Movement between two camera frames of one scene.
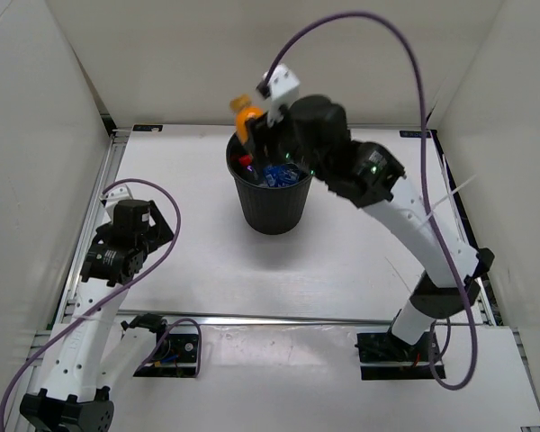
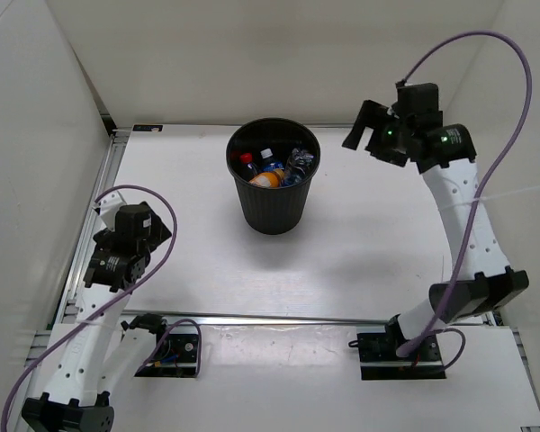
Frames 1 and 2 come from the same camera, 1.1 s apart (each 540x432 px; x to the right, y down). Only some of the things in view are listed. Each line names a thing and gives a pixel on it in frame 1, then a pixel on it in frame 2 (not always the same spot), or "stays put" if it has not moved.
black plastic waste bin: x=267 y=210 stays put
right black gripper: x=260 y=135 → x=373 y=115
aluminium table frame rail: x=265 y=316 stays put
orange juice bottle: x=241 y=104 → x=269 y=179
